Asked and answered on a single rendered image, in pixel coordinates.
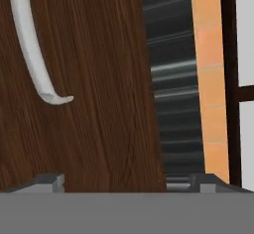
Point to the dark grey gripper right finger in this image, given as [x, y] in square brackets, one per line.
[207, 183]

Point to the dark wood drawer front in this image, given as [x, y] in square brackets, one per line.
[92, 89]

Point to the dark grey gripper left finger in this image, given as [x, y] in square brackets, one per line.
[46, 182]

